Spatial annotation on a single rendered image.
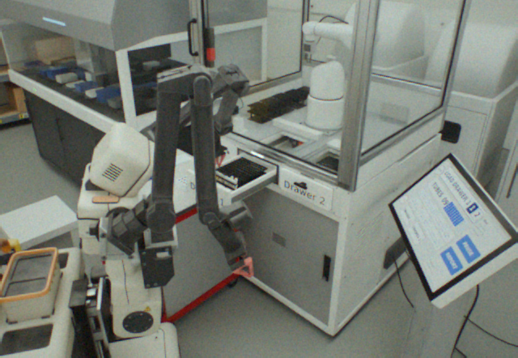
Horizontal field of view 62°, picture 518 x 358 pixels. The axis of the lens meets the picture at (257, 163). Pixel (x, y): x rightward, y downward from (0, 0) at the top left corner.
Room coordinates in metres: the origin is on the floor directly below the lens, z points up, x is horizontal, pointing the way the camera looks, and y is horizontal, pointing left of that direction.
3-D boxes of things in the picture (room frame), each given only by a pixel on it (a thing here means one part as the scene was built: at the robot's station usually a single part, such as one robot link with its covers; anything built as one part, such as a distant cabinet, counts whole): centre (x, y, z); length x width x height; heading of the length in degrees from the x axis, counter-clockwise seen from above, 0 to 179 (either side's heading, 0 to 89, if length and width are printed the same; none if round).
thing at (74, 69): (3.34, 1.03, 1.13); 1.78 x 1.14 x 0.45; 47
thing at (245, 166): (1.84, 0.09, 0.87); 0.22 x 0.18 x 0.06; 137
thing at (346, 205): (2.25, -0.35, 0.87); 1.02 x 0.95 x 0.14; 47
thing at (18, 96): (4.78, 2.64, 0.28); 0.41 x 0.32 x 0.28; 134
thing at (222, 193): (1.69, 0.23, 0.87); 0.29 x 0.02 x 0.11; 47
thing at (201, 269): (1.98, 0.51, 0.38); 0.62 x 0.58 x 0.76; 47
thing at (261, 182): (1.84, 0.08, 0.86); 0.40 x 0.26 x 0.06; 137
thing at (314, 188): (1.71, -0.22, 0.87); 0.29 x 0.02 x 0.11; 47
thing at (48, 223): (1.62, 1.01, 0.38); 0.30 x 0.30 x 0.76; 44
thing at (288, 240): (2.24, -0.36, 0.40); 1.03 x 0.95 x 0.80; 47
